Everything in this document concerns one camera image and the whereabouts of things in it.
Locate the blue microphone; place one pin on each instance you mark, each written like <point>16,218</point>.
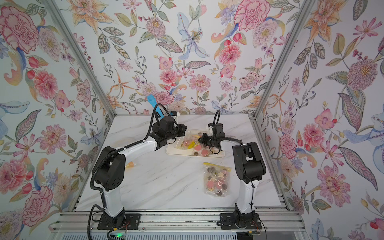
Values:
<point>152,100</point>

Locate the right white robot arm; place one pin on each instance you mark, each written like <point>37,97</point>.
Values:
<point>249,165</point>

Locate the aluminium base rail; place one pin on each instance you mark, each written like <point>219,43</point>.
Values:
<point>205,220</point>

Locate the white rectangular tray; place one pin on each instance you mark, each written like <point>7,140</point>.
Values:
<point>171,148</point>

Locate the ziploc bag yellow duck print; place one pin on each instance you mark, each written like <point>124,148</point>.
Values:
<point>130,165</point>

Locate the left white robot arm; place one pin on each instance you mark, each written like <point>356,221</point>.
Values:
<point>109,170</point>

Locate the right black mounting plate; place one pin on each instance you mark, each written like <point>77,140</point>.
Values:
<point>232,221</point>

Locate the pile of poured cookies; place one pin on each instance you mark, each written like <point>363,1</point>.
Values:
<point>205,152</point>

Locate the ziploc bag of cookies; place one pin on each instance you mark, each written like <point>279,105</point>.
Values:
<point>189,142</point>
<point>216,179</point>

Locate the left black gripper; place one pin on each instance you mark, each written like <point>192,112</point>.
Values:
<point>180,126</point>

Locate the black mounting plate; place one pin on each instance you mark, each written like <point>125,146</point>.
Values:
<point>120,222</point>
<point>232,221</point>

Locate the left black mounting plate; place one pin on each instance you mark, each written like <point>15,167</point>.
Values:
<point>120,222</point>

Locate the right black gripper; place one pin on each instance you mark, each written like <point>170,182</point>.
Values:
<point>204,141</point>

